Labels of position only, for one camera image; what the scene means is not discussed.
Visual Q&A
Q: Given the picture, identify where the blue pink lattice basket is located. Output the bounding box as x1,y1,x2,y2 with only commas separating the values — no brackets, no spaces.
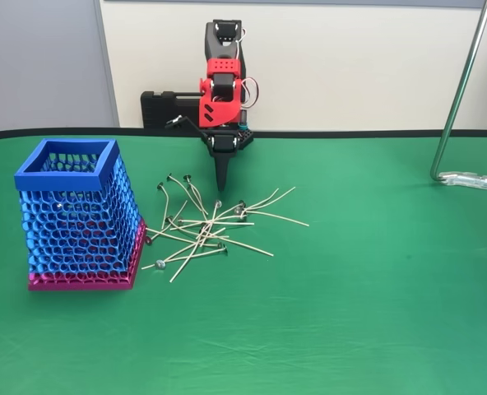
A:
13,138,148,292

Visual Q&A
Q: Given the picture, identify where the black plastic tool case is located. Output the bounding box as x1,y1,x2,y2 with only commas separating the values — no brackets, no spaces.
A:
140,90,206,135

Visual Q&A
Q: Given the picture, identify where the green cloth with black edge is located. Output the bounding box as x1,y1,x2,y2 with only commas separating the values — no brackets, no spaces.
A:
0,128,487,395

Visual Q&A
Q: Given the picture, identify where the grey office partition panel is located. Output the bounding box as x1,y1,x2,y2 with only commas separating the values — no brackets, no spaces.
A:
0,0,120,132

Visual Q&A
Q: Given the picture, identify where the silver metal stand pole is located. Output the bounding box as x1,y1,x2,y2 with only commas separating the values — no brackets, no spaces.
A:
429,0,487,191

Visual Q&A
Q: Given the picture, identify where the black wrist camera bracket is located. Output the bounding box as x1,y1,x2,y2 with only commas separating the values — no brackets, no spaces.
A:
165,115,207,141

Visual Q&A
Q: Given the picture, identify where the white red servo cable loop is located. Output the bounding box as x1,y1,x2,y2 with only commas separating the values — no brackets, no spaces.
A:
243,77,262,109

